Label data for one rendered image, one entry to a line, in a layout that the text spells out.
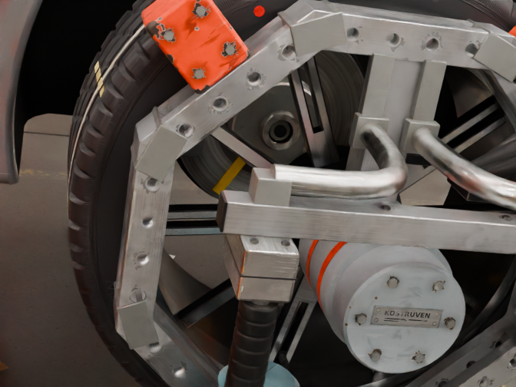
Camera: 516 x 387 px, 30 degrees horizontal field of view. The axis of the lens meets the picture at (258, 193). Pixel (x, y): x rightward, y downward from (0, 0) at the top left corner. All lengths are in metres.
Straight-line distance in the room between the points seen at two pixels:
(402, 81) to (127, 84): 0.30
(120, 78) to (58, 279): 1.77
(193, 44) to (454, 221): 0.31
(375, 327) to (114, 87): 0.39
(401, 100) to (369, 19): 0.10
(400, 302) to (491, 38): 0.30
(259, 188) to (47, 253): 2.15
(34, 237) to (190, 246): 0.49
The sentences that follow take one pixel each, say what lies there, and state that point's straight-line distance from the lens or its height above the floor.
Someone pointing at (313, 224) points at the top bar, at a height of 0.97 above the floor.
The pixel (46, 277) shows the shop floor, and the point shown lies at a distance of 2.81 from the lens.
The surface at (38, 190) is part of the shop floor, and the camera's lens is 3.40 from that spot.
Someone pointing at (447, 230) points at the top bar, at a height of 0.97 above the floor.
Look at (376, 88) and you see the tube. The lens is 1.03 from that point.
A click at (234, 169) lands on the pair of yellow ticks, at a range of 1.56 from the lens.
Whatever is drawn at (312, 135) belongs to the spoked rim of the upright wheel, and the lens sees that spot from 1.14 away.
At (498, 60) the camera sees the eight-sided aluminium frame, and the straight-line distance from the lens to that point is 1.07.
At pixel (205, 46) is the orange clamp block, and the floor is 1.07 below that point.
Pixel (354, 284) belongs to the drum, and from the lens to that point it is 0.96.
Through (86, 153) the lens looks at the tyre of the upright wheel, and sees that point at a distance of 1.10.
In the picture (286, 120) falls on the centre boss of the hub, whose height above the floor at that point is 0.87.
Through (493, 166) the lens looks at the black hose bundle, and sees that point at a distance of 1.02.
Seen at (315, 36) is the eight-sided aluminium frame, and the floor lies 1.09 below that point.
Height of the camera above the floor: 1.28
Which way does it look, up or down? 21 degrees down
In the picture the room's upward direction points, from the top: 10 degrees clockwise
